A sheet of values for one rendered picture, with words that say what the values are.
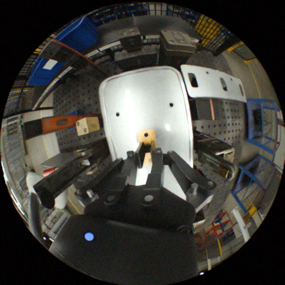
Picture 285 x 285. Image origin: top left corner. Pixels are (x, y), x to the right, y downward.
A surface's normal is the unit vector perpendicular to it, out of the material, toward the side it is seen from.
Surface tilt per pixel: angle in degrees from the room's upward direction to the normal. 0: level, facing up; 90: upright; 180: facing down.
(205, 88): 0
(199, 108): 0
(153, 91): 0
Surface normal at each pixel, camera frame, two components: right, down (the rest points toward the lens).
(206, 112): -0.09, 0.26
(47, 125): 0.98, -0.14
